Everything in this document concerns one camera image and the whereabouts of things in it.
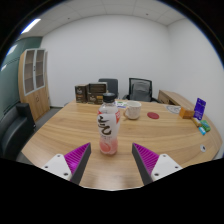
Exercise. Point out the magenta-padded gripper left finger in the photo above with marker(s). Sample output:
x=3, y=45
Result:
x=76, y=159

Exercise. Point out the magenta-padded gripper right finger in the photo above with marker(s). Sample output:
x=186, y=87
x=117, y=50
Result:
x=148, y=160

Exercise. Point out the pink drink bottle black cap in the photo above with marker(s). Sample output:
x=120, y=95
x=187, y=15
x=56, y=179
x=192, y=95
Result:
x=108, y=128

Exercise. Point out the flat round red coaster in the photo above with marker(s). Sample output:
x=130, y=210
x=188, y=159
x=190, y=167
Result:
x=153, y=115

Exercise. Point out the white ceramic mug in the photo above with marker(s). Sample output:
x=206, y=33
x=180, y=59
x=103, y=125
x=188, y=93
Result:
x=134, y=110

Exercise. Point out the orange cardboard box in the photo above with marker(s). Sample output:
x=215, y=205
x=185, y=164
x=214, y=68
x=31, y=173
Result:
x=186, y=113

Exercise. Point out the yellow-brown snack packet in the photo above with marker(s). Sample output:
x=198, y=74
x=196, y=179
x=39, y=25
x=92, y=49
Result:
x=196, y=122

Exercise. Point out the small light blue box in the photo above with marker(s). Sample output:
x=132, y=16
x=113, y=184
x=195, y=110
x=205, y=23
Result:
x=202, y=130

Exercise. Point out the white sheet with coloured stickers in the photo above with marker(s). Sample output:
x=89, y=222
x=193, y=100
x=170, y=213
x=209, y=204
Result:
x=120, y=104

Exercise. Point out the tall dark brown carton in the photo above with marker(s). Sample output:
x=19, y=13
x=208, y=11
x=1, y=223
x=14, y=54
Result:
x=81, y=93

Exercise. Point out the green flat box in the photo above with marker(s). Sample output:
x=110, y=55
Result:
x=205, y=125

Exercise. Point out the wooden side desk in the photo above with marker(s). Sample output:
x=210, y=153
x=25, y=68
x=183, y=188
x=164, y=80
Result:
x=173, y=97

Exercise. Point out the black leather sofa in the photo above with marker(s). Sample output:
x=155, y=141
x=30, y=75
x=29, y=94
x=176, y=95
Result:
x=15, y=130

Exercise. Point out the grey mesh-back office chair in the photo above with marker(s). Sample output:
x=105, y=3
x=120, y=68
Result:
x=140, y=90

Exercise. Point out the purple standing pouch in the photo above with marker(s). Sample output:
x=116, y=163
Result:
x=200, y=108

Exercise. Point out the flat dark brown carton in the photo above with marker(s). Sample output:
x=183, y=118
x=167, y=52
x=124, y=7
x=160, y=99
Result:
x=97, y=88

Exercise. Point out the black solid-back office chair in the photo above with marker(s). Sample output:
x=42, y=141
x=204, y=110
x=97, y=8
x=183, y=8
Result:
x=111, y=85

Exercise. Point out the wooden shelf cabinet glass doors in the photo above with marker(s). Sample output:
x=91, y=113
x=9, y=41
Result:
x=33, y=86

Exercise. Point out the ceiling lights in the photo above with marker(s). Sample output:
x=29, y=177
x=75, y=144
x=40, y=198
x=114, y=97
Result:
x=31, y=26

